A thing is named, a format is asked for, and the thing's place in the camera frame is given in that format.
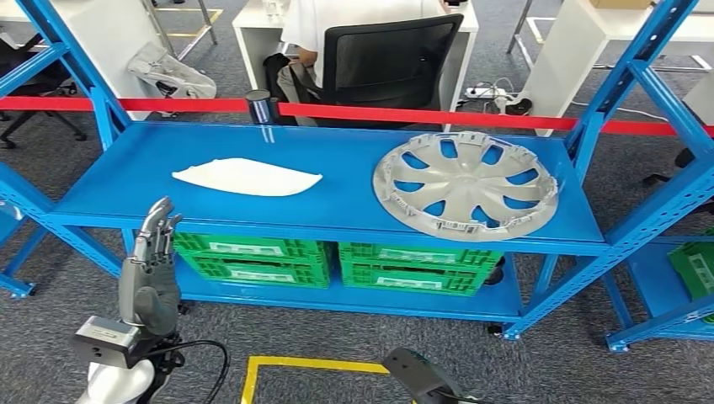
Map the white curved plastic part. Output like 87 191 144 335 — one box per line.
171 157 323 197

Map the dark stanchion post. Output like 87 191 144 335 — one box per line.
245 88 280 126

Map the red barrier belt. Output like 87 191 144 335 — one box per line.
277 102 714 138
0 95 249 114

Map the grey backpack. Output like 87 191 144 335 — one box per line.
126 41 217 118

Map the blue metal shelf rack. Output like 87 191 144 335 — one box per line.
0 200 51 300
0 0 714 343
605 226 714 354

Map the cardboard box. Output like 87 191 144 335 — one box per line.
589 0 653 10

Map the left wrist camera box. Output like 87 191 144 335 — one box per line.
71 315 145 370

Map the black backpack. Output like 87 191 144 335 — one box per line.
263 52 292 120

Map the black mesh office chair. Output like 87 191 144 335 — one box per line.
290 13 465 130

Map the white power strip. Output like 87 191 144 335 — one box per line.
466 86 509 100

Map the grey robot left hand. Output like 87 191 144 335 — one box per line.
118 196 184 338

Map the steel table frame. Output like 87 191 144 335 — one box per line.
141 0 220 61
506 0 713 72

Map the silver wheel hubcap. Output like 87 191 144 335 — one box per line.
372 131 560 242

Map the black cable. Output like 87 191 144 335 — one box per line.
133 333 232 404

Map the black power adapter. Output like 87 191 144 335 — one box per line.
504 95 534 117

